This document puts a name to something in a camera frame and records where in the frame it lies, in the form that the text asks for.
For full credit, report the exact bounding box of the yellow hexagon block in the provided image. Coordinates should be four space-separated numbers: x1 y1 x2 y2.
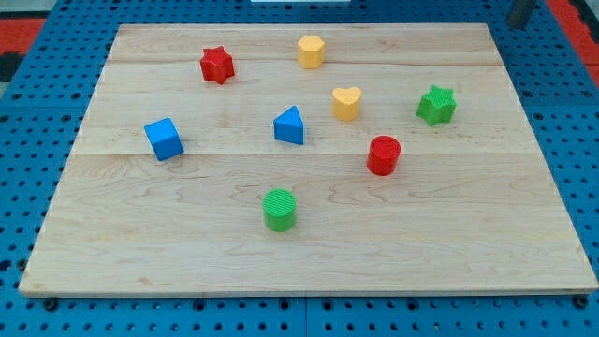
298 36 325 69

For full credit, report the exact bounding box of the blue triangle block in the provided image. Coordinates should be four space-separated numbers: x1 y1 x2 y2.
273 106 304 145

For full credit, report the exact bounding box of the red cylinder block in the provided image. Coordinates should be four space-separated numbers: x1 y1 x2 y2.
366 135 401 176

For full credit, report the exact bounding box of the light wooden board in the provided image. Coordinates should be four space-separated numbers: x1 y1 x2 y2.
19 23 598 298

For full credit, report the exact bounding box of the yellow heart block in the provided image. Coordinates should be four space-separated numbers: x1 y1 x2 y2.
331 87 361 122

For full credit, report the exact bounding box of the red star block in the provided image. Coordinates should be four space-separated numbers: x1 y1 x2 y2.
199 46 235 84

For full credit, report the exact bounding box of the blue cube block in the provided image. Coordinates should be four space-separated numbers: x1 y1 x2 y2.
144 118 183 161

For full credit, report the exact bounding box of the green cylinder block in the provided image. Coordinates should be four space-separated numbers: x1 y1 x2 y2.
262 188 297 232

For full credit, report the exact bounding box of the green star block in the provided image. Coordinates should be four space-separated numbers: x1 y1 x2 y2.
416 85 457 126

